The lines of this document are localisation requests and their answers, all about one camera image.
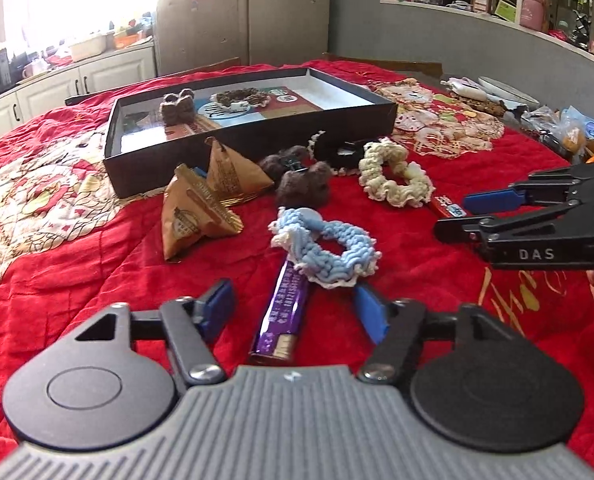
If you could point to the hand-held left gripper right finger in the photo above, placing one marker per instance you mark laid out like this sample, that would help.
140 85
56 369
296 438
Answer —
369 310

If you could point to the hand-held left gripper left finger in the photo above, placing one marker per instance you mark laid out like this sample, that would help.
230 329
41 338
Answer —
218 305

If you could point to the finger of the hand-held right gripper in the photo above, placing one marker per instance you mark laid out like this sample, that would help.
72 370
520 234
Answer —
457 230
492 200

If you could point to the red snack bar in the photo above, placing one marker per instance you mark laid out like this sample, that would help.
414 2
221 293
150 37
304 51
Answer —
444 206

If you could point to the blue knitted scrunchie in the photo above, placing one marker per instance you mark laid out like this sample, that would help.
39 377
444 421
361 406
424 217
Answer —
337 265

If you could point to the purple snack bar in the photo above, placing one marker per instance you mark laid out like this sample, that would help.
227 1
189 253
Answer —
282 310

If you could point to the brown triangular snack packet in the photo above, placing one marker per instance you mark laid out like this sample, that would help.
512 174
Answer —
192 215
232 175

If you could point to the cream knitted scrunchie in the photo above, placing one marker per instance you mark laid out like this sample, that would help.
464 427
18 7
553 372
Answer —
377 180

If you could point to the brown fuzzy hair clip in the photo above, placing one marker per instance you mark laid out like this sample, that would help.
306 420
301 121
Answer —
302 185
177 107

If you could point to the black scrunchie with white trim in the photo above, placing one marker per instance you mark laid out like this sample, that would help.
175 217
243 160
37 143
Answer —
327 155

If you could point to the black shallow cardboard box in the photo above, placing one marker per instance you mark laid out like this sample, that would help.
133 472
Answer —
127 175

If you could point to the brown woven coaster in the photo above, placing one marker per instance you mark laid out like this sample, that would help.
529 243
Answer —
482 104

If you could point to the clear plastic bags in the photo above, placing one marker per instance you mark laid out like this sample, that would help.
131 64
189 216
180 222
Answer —
567 130

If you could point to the white plate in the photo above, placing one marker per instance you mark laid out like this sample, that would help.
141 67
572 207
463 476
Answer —
507 89

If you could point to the white handheld device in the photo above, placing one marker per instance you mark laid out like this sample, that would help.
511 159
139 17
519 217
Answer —
467 89

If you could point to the red printed blanket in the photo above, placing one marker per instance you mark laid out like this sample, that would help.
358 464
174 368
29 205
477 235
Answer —
77 270

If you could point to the brown knitted scrunchie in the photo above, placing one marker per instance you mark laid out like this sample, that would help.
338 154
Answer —
237 95

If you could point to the white kitchen cabinet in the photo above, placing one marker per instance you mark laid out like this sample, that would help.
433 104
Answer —
107 75

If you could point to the white plastic basin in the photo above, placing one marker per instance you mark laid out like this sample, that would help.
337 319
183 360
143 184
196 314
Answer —
92 47

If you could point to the grey refrigerator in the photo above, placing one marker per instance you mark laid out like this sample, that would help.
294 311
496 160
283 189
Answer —
227 10

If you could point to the white wall shelf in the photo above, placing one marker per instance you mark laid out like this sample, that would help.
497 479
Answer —
477 15

